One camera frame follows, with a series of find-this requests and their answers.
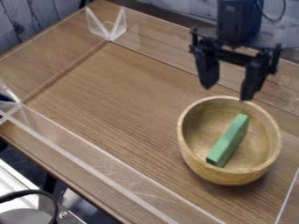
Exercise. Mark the clear acrylic right panel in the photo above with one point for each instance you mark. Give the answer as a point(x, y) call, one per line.
point(289, 213)

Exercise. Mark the clear acrylic corner bracket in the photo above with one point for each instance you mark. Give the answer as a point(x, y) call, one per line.
point(107, 30)

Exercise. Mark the light wooden bowl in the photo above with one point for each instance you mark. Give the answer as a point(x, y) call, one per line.
point(202, 126)

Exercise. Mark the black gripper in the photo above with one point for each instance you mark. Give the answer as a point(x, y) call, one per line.
point(235, 42)

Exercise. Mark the clear acrylic front wall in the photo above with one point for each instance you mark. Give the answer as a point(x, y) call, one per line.
point(108, 182)

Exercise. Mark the green rectangular block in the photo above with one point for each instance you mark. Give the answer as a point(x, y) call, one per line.
point(228, 142)

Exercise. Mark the grey metal bracket with screw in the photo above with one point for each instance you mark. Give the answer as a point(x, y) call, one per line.
point(66, 216)

